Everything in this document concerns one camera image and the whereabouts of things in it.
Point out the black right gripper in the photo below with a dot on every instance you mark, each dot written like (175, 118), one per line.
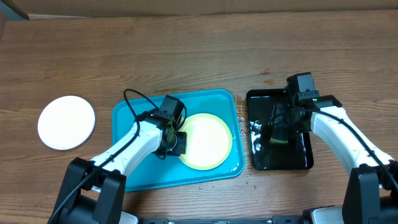
(280, 114)

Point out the white plate with sauce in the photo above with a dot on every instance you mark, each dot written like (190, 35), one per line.
(66, 123)

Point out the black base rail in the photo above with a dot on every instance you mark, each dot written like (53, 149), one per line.
(278, 219)

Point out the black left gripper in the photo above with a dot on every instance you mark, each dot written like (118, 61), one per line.
(181, 147)

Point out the yellow green scrub sponge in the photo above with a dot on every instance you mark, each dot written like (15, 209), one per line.
(279, 136)

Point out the yellow plate with sauce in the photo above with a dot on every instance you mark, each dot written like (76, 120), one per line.
(209, 141)

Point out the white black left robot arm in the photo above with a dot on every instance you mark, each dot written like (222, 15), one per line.
(93, 191)

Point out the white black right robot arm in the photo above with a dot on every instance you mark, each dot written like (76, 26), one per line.
(371, 194)

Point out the black plastic tray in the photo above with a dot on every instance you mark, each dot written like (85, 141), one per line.
(265, 155)

